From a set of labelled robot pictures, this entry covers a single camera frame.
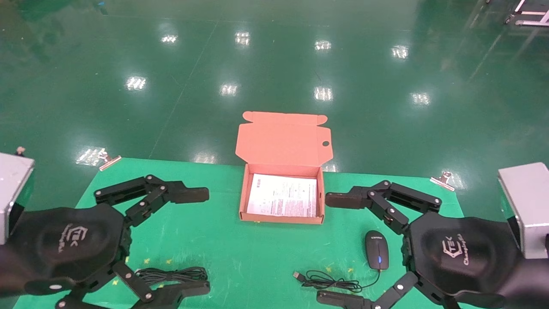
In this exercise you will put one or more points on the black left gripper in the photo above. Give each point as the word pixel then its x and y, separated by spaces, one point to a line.
pixel 64 240

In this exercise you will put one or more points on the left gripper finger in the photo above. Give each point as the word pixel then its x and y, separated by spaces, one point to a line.
pixel 180 294

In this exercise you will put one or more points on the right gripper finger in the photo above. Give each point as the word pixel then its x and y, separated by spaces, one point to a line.
pixel 347 200
pixel 343 300

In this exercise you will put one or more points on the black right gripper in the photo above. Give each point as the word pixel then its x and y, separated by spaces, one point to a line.
pixel 463 253

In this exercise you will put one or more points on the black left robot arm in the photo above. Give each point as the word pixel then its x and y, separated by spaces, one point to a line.
pixel 8 274

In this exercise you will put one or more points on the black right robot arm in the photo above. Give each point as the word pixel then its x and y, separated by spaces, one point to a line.
pixel 532 285

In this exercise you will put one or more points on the orange cardboard box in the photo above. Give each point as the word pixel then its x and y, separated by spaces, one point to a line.
pixel 283 141

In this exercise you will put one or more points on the white printed paper sheet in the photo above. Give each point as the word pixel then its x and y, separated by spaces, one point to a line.
pixel 283 195

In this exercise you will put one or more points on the metal binder clip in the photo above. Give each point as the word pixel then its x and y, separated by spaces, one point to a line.
pixel 444 180
pixel 109 161

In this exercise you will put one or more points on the green table mat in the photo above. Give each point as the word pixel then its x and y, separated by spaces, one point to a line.
pixel 240 253

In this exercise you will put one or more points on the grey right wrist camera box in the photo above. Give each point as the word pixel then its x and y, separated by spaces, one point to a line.
pixel 527 206

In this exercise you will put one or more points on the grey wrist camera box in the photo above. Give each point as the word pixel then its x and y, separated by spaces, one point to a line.
pixel 527 206
pixel 15 189

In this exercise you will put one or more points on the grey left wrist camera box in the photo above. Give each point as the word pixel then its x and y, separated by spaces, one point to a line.
pixel 15 189

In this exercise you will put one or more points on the white wheeled cart frame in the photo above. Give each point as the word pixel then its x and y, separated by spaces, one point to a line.
pixel 529 19

